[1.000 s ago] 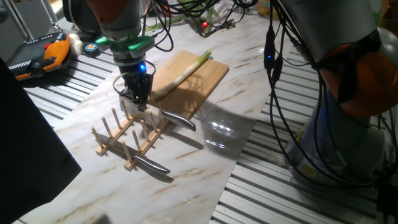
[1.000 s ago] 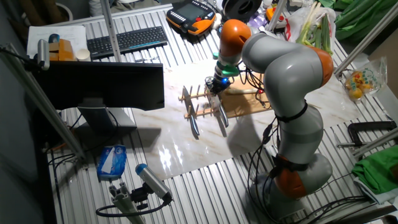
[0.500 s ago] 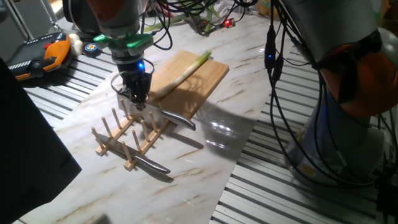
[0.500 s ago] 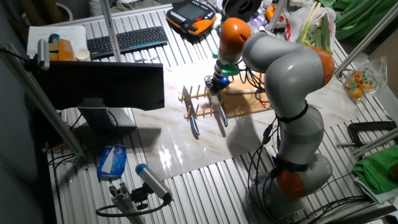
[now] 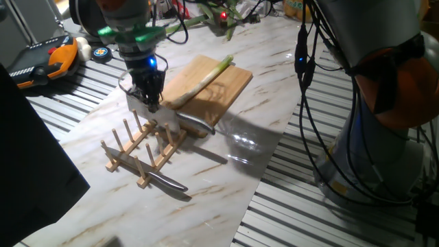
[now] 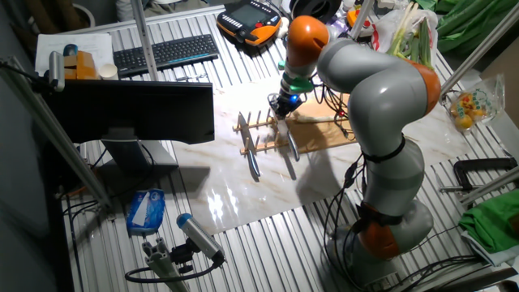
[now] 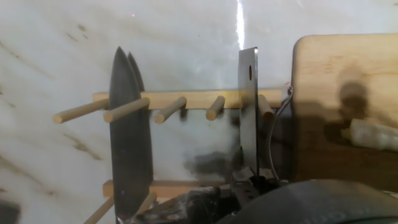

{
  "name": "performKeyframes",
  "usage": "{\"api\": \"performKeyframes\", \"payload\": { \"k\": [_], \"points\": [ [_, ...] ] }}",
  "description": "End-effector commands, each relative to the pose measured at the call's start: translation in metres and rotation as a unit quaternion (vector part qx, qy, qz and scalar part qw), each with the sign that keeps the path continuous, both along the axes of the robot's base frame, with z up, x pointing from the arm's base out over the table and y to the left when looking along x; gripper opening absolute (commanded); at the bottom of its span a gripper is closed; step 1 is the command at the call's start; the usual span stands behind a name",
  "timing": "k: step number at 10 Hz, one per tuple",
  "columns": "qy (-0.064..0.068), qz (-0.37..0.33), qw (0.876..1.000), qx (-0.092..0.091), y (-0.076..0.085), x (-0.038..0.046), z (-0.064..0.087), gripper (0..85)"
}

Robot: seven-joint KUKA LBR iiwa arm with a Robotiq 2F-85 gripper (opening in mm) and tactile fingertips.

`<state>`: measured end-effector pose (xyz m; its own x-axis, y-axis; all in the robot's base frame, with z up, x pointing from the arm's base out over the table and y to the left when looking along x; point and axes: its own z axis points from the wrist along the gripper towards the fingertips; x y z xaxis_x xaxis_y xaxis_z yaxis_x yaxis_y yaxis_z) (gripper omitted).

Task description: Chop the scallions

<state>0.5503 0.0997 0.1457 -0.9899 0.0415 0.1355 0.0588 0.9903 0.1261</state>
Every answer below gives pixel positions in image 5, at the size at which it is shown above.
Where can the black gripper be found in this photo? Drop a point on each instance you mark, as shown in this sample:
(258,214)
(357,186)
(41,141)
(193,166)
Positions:
(145,73)

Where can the steel cleaver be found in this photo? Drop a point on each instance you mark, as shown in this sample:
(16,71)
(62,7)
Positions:
(164,118)

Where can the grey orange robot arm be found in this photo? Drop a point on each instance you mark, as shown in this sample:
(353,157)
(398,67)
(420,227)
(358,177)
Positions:
(377,34)

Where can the single white green scallion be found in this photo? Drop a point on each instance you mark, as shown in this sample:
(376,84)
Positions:
(202,82)

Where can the wooden peg rack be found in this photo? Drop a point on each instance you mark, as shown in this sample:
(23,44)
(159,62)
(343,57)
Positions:
(164,154)

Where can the wooden cutting board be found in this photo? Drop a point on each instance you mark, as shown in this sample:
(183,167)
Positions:
(219,89)

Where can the round blue black tape measure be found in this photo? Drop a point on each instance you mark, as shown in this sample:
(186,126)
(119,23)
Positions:
(101,53)

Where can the small white rounded object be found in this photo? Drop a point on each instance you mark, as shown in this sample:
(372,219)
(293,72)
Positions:
(84,49)

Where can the pointed steel kitchen knife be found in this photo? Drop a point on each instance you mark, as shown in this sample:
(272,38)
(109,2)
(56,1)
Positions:
(168,182)

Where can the black round spool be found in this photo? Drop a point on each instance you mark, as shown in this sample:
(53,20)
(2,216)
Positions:
(85,17)

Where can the orange black teach pendant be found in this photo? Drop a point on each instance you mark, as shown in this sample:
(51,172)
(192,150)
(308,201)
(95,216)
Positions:
(51,60)

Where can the marble pattern table mat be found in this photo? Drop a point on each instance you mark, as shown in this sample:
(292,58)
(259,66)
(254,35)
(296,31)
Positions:
(205,206)

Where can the white plastic bag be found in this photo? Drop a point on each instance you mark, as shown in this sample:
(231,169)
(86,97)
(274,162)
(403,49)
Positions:
(247,8)

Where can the clear bag of yellow fruit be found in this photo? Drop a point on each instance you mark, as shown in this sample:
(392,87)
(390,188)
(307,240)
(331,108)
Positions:
(291,8)

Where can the green wrist mount plate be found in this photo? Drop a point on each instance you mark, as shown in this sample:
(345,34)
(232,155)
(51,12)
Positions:
(147,33)

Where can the upright aluminium frame post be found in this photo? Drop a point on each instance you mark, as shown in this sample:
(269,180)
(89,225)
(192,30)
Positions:
(22,22)

